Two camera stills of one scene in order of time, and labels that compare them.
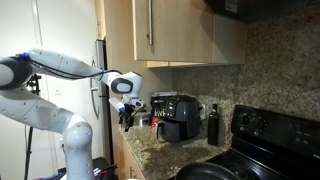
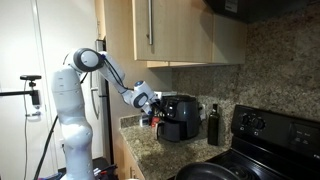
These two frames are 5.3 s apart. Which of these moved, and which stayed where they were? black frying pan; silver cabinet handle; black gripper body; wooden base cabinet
Moved: black gripper body
Stayed: silver cabinet handle; wooden base cabinet; black frying pan
